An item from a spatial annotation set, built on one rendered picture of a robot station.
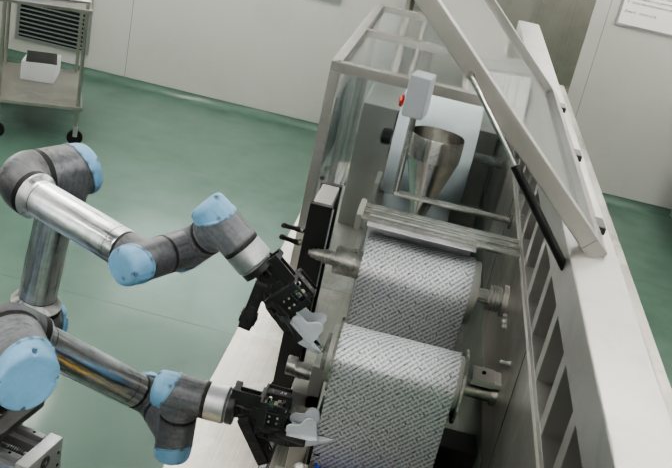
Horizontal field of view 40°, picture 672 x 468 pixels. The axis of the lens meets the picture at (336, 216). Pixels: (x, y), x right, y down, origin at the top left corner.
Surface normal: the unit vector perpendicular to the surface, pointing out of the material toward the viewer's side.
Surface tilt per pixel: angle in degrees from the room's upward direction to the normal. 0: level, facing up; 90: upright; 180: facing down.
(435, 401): 90
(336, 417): 90
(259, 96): 90
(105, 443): 0
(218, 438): 0
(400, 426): 90
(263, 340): 0
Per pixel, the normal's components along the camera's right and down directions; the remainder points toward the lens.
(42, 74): 0.12, 0.40
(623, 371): 0.20, -0.91
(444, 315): -0.15, 0.37
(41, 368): 0.59, 0.35
